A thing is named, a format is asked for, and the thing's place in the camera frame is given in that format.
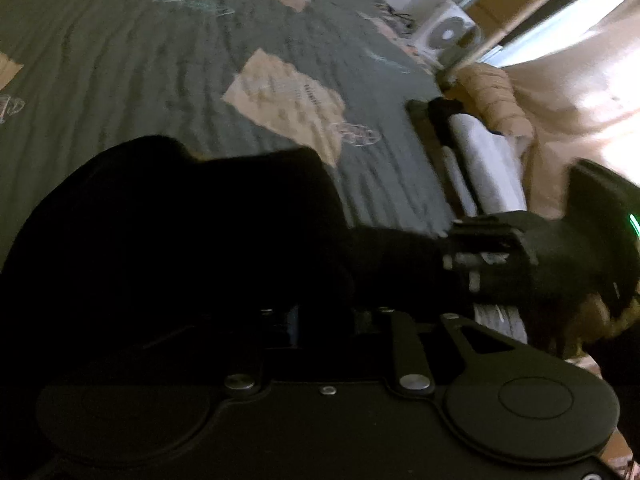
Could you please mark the grey patchwork quilt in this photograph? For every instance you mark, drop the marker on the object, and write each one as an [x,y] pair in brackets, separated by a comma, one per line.
[150,60]

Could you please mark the tan ribbed cushion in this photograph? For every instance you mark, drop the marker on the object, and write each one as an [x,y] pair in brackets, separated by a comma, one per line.
[495,100]

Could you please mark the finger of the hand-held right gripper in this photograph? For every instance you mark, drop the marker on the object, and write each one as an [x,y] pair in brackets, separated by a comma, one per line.
[490,255]

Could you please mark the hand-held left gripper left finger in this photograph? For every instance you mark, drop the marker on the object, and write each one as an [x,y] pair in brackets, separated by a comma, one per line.
[292,322]

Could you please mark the black garment with pale label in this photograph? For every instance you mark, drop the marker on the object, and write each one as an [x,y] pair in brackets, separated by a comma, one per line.
[175,235]

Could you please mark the person's right hand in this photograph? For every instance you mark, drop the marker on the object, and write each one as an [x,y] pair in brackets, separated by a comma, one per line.
[595,317]

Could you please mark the dark olive folded garment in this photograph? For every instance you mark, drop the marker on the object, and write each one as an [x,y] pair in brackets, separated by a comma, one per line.
[420,120]

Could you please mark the white box fan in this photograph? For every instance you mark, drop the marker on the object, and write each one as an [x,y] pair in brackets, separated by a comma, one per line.
[445,30]

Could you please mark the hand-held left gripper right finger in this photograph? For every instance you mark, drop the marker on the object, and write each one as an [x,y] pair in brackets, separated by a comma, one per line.
[357,321]

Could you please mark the beige curtain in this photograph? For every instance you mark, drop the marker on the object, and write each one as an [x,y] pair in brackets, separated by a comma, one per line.
[590,110]

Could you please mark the black folded garment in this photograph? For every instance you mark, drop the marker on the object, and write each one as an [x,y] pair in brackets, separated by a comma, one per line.
[442,115]

